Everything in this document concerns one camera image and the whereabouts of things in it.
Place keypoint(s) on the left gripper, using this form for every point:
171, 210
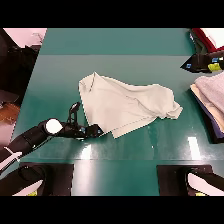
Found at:
83, 130

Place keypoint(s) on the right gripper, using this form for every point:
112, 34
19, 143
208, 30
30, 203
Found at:
201, 62

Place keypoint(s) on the white shirt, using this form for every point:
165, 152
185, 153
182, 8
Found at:
126, 103

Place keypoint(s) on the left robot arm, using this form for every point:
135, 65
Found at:
30, 136

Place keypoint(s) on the red garment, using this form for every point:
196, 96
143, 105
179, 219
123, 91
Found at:
202, 36

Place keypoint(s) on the pale pink garment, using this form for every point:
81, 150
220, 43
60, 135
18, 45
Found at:
213, 90

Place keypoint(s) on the white garment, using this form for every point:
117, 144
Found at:
215, 35

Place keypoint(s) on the cream garment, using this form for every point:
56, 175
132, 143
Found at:
203, 100

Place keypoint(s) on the black garment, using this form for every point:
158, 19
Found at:
216, 140

